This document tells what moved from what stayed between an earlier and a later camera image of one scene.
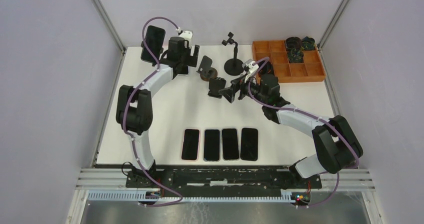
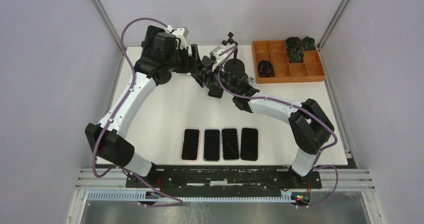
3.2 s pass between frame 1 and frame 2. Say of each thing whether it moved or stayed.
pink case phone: stayed
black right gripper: moved
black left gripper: stayed
